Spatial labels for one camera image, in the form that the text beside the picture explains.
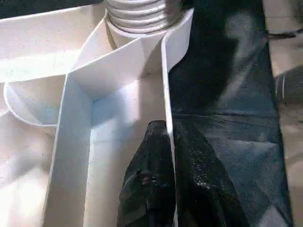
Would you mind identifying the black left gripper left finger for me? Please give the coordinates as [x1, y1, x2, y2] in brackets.
[117, 120, 177, 227]

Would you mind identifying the white plastic table leg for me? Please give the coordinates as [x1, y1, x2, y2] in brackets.
[105, 0, 171, 35]

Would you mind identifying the white plastic table top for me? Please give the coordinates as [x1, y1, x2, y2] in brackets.
[0, 6, 195, 227]

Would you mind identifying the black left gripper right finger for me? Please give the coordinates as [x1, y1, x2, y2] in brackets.
[173, 122, 250, 227]

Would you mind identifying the black work mat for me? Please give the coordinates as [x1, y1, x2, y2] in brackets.
[167, 0, 296, 227]

